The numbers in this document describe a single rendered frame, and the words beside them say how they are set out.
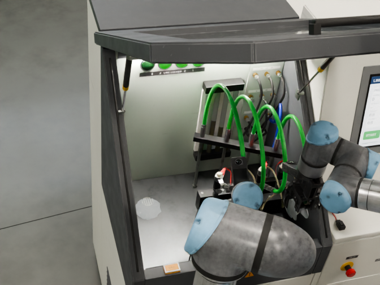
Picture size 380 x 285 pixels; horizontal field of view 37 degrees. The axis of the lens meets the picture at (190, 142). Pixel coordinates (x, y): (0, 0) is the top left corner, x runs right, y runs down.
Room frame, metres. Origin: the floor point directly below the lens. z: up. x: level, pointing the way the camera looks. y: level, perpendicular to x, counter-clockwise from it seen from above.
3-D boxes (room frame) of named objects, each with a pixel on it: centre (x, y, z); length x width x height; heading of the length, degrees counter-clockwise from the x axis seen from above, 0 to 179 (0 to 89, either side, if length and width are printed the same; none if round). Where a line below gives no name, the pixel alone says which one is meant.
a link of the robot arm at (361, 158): (1.09, -0.42, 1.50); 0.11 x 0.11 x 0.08; 65
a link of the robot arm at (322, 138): (1.15, -0.34, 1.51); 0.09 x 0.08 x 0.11; 65
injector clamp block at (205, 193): (1.44, -0.23, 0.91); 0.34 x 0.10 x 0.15; 111
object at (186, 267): (1.18, -0.20, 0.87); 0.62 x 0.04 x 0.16; 111
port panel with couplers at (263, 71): (1.73, -0.24, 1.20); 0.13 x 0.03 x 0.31; 111
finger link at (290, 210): (1.14, -0.32, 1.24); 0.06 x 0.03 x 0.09; 21
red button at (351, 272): (1.30, -0.63, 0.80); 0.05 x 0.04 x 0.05; 111
